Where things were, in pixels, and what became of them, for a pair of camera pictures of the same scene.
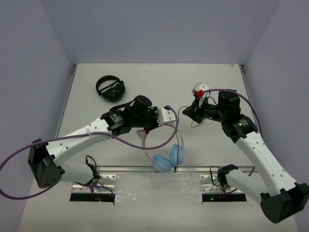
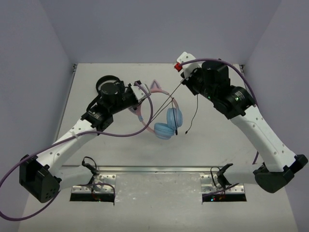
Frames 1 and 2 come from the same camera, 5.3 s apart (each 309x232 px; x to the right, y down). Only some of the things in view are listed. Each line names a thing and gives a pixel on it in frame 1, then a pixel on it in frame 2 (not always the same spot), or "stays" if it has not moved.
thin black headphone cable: x=191 y=125 -> x=174 y=113
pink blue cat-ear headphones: x=162 y=163 -> x=174 y=116
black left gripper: x=149 y=120 -> x=134 y=102
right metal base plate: x=212 y=192 stays
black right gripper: x=194 y=112 -> x=188 y=82
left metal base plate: x=80 y=193 stays
